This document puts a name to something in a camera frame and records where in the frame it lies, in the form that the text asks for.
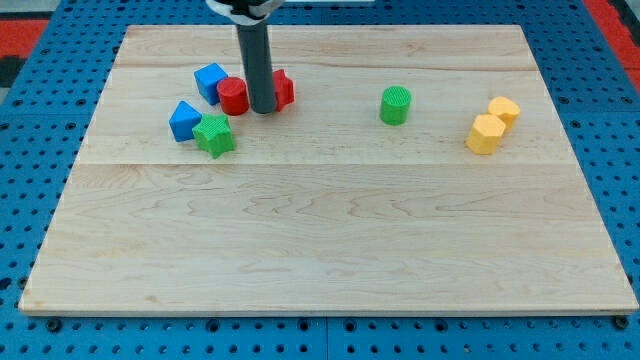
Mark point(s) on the blue cube block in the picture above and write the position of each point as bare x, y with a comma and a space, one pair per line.
207, 79

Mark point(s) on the red star block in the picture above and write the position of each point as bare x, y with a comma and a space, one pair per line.
284, 89

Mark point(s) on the green cylinder block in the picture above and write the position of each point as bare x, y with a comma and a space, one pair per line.
395, 104

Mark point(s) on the yellow hexagon block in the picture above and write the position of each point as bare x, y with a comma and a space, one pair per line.
485, 134

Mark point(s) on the light wooden board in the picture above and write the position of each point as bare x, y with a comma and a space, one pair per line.
322, 209

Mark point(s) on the red cylinder block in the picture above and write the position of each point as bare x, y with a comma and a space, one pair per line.
233, 96

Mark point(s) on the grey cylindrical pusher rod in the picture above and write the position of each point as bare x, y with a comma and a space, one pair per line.
256, 59

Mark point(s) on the yellow heart block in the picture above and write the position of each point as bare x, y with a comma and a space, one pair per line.
506, 110

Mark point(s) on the green star block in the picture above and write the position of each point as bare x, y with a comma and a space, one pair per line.
213, 135

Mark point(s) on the blue triangle block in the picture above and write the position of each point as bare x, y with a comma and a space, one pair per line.
184, 118

